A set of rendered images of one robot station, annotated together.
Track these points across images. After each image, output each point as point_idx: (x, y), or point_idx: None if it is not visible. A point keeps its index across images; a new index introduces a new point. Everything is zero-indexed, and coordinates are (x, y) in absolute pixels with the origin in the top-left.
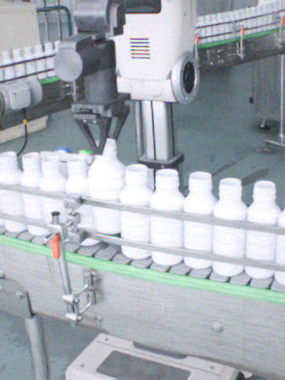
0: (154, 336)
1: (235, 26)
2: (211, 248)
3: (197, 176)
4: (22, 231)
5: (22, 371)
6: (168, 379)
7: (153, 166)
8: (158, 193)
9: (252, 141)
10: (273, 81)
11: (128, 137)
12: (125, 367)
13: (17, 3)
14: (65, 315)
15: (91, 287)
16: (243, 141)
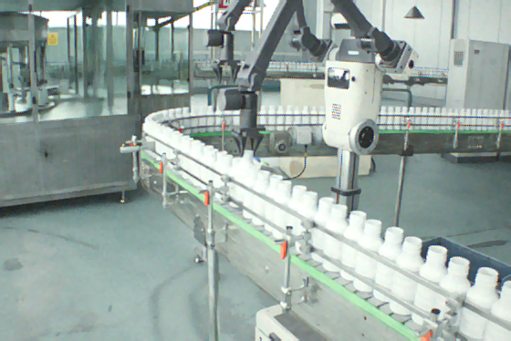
0: (245, 268)
1: (496, 121)
2: None
3: (277, 177)
4: None
5: (249, 310)
6: (311, 336)
7: (337, 191)
8: (256, 182)
9: (509, 219)
10: None
11: (419, 196)
12: (291, 321)
13: None
14: (216, 247)
15: (226, 230)
16: (501, 217)
